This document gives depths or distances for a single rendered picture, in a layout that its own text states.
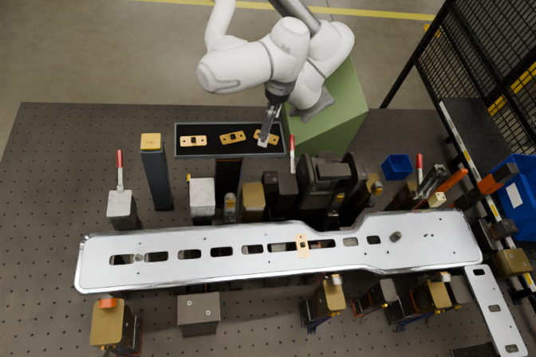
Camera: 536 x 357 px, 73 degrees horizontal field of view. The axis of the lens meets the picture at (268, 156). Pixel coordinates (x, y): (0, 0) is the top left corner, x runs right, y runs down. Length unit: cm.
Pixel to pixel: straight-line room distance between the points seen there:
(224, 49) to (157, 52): 241
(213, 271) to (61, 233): 71
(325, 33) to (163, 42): 204
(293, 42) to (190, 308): 79
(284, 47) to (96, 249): 83
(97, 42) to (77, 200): 195
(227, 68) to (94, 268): 74
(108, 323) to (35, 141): 104
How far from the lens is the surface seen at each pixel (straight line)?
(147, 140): 124
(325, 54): 158
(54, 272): 162
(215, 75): 85
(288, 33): 90
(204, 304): 115
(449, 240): 151
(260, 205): 121
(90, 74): 317
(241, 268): 121
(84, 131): 190
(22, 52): 349
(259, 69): 88
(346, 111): 165
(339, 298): 121
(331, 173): 120
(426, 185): 140
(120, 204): 125
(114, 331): 114
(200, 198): 117
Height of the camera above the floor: 216
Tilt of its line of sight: 56 degrees down
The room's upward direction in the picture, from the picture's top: 15 degrees clockwise
